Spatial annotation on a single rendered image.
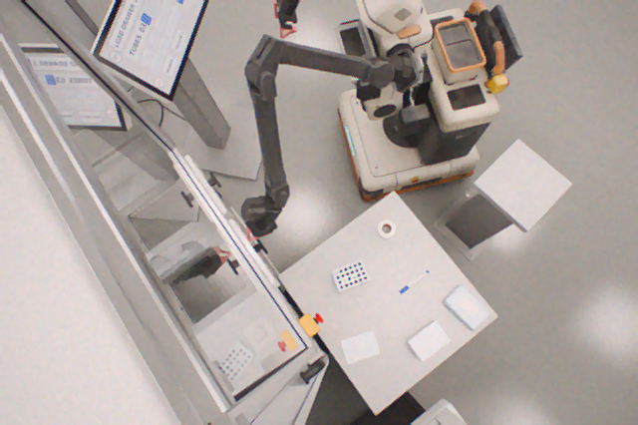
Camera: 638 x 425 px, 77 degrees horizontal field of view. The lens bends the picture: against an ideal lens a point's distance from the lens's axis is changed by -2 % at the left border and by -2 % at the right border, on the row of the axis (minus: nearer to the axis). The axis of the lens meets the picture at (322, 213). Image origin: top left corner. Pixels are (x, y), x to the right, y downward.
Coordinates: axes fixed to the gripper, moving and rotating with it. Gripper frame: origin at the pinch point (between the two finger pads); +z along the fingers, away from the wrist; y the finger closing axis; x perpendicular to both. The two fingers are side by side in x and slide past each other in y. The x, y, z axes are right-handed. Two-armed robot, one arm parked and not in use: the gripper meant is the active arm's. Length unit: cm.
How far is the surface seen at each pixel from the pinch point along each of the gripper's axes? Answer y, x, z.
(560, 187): -97, 49, -58
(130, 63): 13, -76, -13
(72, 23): -1, -158, 33
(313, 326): -1.7, 37.8, 1.3
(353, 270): -26.9, 29.0, -4.6
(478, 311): -48, 67, -23
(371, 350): -19, 56, 4
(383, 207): -48, 15, -18
